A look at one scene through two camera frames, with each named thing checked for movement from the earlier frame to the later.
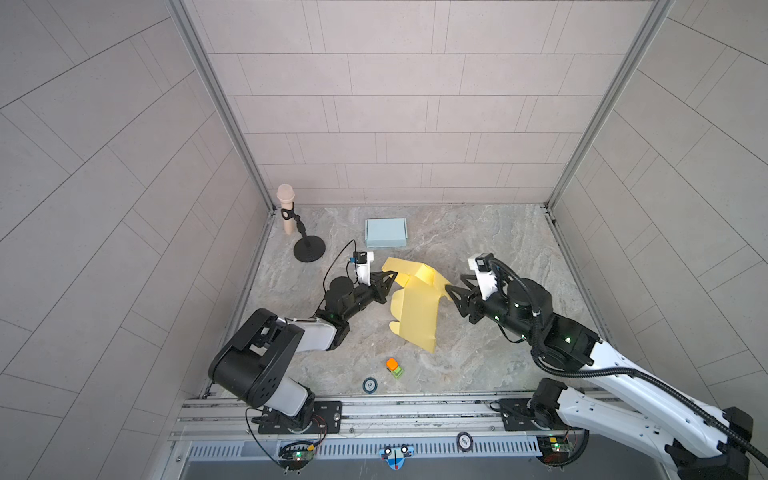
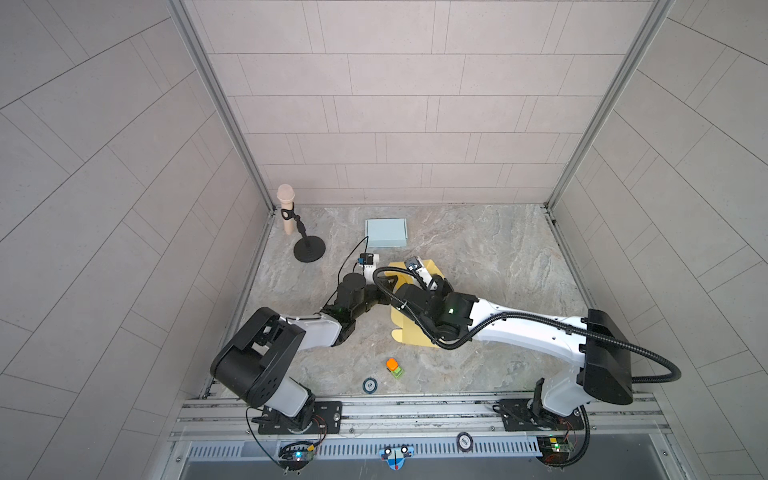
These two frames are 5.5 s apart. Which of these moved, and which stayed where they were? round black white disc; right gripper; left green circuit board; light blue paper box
Moved: right gripper
Stayed: left green circuit board; round black white disc; light blue paper box
